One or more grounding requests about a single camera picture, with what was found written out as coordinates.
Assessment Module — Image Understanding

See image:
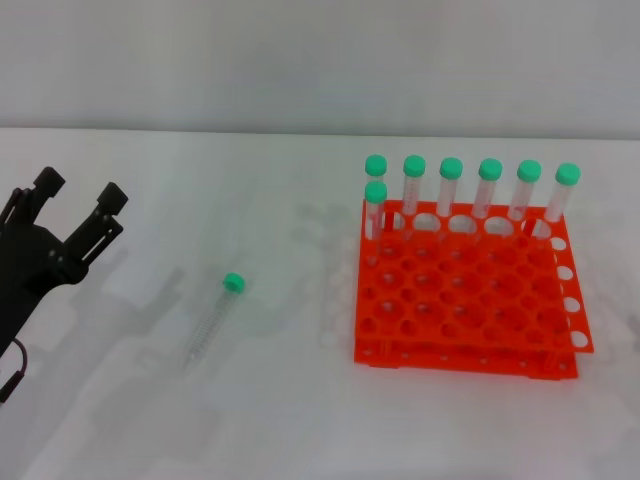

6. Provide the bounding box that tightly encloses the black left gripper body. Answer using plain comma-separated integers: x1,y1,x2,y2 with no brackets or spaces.
0,222,90,357

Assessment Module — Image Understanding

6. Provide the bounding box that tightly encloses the clear test tube green cap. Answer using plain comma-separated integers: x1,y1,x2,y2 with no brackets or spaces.
435,156,464,241
542,162,582,224
363,180,390,266
182,272,247,369
401,154,427,241
363,153,396,236
507,159,543,226
472,157,504,236

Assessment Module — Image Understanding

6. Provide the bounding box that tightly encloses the orange test tube rack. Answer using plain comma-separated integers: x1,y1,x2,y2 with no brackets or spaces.
352,198,597,382

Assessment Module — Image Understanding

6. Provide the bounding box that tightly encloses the dark left wrist cable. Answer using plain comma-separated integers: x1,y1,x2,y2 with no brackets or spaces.
0,338,30,407

